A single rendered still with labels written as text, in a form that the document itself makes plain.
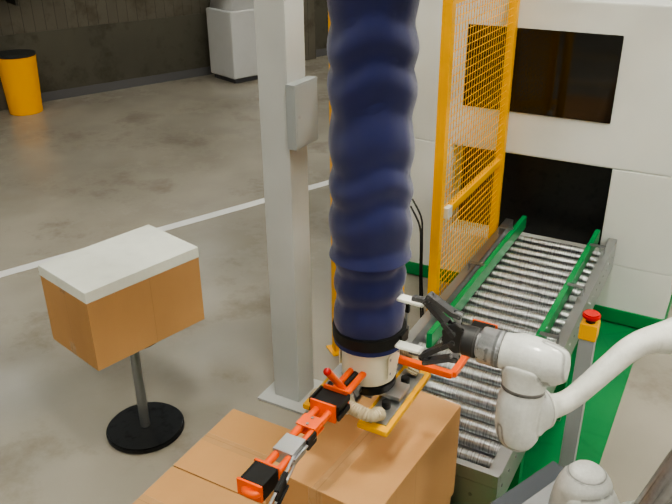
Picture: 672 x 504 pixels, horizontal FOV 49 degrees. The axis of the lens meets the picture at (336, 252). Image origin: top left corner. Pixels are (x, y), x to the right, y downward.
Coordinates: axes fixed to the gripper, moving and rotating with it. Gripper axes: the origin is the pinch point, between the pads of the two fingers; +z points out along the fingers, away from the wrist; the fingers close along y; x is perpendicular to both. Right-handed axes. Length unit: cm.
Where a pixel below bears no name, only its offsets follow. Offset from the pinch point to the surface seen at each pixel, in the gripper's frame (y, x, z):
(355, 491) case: 63, 1, 13
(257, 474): 32, -34, 22
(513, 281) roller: 103, 228, 29
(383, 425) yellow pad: 45.0, 12.1, 9.5
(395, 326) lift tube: 17.2, 22.9, 11.7
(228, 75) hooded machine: 144, 721, 596
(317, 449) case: 63, 11, 32
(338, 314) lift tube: 15.2, 17.7, 27.9
